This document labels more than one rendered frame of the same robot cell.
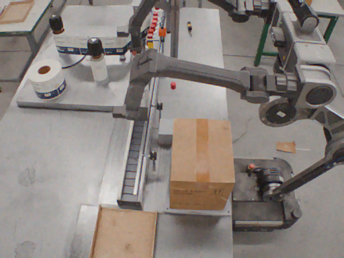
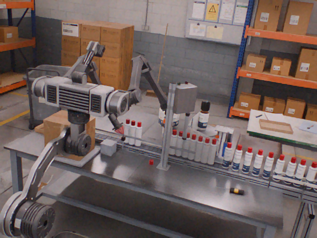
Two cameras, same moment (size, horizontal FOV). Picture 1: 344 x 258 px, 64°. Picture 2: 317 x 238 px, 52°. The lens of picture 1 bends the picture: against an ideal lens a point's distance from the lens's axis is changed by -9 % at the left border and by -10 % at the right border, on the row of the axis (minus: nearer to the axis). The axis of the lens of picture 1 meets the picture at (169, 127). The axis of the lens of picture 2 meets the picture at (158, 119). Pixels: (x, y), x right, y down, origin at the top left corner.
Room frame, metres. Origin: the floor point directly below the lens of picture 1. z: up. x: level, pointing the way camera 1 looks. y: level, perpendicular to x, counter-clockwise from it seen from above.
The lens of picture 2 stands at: (1.83, -2.19, 2.10)
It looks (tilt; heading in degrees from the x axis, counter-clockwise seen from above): 22 degrees down; 103
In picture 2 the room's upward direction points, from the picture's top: 6 degrees clockwise
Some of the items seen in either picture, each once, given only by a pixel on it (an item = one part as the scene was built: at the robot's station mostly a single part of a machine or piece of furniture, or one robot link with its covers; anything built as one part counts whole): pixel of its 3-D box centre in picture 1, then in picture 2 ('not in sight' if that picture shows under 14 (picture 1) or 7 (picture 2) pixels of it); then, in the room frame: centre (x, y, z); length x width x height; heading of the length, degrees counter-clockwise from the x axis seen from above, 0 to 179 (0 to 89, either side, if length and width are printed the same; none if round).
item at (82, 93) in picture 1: (84, 61); (192, 137); (1.52, 0.56, 0.86); 0.80 x 0.67 x 0.05; 176
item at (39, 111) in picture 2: not in sight; (52, 93); (-0.79, 1.93, 0.48); 0.89 x 0.63 x 0.96; 106
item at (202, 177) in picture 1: (199, 165); (70, 134); (0.67, -0.13, 0.99); 0.30 x 0.24 x 0.27; 178
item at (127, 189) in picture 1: (149, 76); (164, 154); (1.36, 0.12, 0.86); 1.65 x 0.08 x 0.04; 176
